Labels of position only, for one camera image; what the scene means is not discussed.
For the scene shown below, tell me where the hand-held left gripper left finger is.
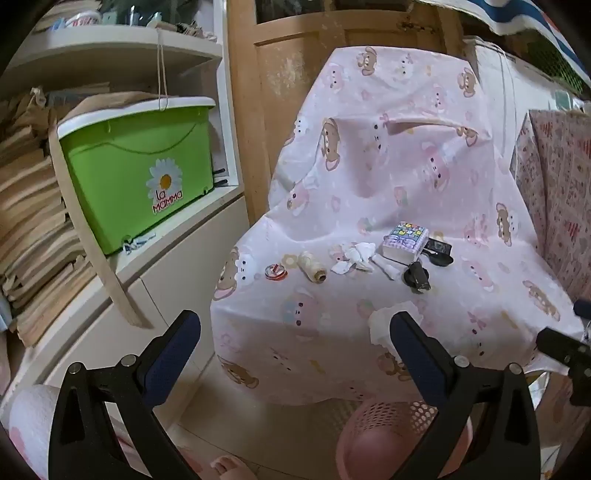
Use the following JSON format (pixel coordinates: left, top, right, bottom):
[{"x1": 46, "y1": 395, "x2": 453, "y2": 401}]
[{"x1": 48, "y1": 310, "x2": 202, "y2": 480}]

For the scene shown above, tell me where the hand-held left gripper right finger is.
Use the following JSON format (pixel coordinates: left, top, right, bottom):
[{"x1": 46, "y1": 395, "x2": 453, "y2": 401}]
[{"x1": 389, "y1": 311, "x2": 541, "y2": 480}]

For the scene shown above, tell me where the white tissue ball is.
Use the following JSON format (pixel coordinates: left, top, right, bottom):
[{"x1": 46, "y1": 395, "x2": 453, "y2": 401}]
[{"x1": 368, "y1": 300, "x2": 423, "y2": 346}]

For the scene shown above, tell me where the small black plastic object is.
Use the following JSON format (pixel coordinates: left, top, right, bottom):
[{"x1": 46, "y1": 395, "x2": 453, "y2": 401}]
[{"x1": 403, "y1": 261, "x2": 431, "y2": 292}]

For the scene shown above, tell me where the pink perforated plastic basket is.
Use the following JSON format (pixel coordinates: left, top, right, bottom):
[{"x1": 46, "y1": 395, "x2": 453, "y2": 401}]
[{"x1": 336, "y1": 399, "x2": 472, "y2": 480}]

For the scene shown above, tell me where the cream thread spool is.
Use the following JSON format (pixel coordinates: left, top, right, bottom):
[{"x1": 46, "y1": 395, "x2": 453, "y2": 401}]
[{"x1": 298, "y1": 250, "x2": 328, "y2": 283}]

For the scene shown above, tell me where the white tissue strip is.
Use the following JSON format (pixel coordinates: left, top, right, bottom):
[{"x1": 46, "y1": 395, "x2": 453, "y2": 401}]
[{"x1": 370, "y1": 253, "x2": 402, "y2": 281}]

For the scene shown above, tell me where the white shelf cabinet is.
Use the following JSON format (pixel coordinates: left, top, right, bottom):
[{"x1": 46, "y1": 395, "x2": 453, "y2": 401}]
[{"x1": 0, "y1": 18, "x2": 252, "y2": 416}]

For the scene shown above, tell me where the small colourful printed box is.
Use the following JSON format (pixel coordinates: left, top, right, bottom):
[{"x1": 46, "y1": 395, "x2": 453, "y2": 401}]
[{"x1": 381, "y1": 222, "x2": 428, "y2": 265}]

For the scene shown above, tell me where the crumpled white tissue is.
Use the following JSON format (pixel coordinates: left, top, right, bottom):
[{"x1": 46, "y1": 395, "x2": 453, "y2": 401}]
[{"x1": 330, "y1": 241, "x2": 377, "y2": 276}]

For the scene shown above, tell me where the person's foot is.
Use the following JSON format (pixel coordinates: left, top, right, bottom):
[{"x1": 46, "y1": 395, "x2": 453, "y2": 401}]
[{"x1": 210, "y1": 455, "x2": 259, "y2": 480}]

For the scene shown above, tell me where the pink patterned cloth cover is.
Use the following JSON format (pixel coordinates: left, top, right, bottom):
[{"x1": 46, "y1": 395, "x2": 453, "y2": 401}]
[{"x1": 510, "y1": 108, "x2": 591, "y2": 305}]

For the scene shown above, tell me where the small blue white packet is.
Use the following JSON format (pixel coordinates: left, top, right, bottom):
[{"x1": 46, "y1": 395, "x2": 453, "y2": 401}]
[{"x1": 121, "y1": 233, "x2": 158, "y2": 254}]

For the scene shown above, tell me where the green plastic storage box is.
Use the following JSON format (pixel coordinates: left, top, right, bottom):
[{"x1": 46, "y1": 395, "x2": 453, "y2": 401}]
[{"x1": 58, "y1": 97, "x2": 217, "y2": 257}]

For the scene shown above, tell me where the pink bear printed cloth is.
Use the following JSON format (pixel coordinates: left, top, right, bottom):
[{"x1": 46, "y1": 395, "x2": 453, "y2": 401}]
[{"x1": 210, "y1": 46, "x2": 585, "y2": 407}]

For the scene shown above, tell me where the stack of brown paper bags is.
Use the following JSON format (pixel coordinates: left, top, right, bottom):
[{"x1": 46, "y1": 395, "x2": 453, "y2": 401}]
[{"x1": 0, "y1": 85, "x2": 153, "y2": 347}]

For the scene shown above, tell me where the white appliance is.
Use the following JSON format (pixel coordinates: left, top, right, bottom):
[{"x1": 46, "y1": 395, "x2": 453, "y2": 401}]
[{"x1": 462, "y1": 34, "x2": 591, "y2": 185}]

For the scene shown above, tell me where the green checkered mesh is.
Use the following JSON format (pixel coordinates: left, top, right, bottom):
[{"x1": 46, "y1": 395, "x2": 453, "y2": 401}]
[{"x1": 522, "y1": 37, "x2": 591, "y2": 95}]

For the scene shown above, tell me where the blue white striped cloth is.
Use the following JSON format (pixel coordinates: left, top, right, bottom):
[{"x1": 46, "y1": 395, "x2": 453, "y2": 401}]
[{"x1": 443, "y1": 0, "x2": 591, "y2": 61}]

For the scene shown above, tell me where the wooden door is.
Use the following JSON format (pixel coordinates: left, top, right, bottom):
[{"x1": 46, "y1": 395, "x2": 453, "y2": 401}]
[{"x1": 226, "y1": 0, "x2": 467, "y2": 222}]

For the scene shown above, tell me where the metal door latch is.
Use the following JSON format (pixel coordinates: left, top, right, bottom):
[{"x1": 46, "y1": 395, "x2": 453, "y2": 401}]
[{"x1": 401, "y1": 17, "x2": 439, "y2": 34}]

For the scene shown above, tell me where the white mug red print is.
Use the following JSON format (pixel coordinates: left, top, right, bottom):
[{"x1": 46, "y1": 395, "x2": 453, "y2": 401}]
[{"x1": 65, "y1": 11, "x2": 105, "y2": 31}]

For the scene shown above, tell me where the hanging white string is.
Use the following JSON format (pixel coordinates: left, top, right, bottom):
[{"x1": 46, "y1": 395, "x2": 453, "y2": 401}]
[{"x1": 156, "y1": 28, "x2": 170, "y2": 112}]

